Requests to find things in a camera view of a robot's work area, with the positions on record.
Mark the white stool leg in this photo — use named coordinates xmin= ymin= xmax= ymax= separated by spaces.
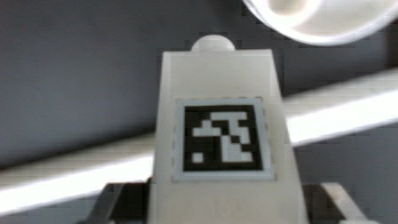
xmin=147 ymin=35 xmax=309 ymax=224

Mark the white U-shaped fence wall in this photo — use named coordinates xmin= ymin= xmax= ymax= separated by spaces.
xmin=0 ymin=68 xmax=398 ymax=217

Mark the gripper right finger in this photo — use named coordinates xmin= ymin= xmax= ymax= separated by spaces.
xmin=304 ymin=182 xmax=380 ymax=224

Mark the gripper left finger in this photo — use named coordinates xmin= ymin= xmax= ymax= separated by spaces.
xmin=76 ymin=182 xmax=149 ymax=224

